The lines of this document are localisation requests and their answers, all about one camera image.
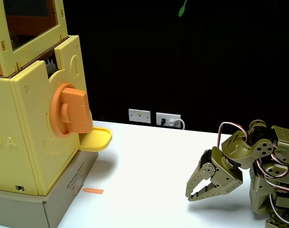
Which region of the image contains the orange round turning knob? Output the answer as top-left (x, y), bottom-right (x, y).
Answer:
top-left (50, 83), bottom-right (93, 138)

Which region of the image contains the yellow toy vending machine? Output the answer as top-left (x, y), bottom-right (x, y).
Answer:
top-left (0, 0), bottom-right (94, 197)

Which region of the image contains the orange arrow tape marker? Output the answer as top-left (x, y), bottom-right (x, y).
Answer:
top-left (82, 187), bottom-right (104, 195)

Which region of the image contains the yellow dispensing tray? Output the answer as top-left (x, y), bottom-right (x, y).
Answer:
top-left (78, 126), bottom-right (113, 152)

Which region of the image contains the brown cardboard box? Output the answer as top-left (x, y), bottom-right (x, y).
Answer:
top-left (0, 149), bottom-right (99, 228)

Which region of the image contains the green leaf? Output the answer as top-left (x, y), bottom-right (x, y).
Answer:
top-left (178, 0), bottom-right (188, 18)

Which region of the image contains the red white black servo cable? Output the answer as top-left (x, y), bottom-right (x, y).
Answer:
top-left (217, 121), bottom-right (252, 151)

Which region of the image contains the white plug with cable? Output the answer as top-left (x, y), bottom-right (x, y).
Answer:
top-left (168, 118), bottom-right (186, 130)

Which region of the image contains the white wall socket plate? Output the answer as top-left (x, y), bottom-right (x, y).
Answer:
top-left (128, 108), bottom-right (151, 124)
top-left (156, 112), bottom-right (182, 128)

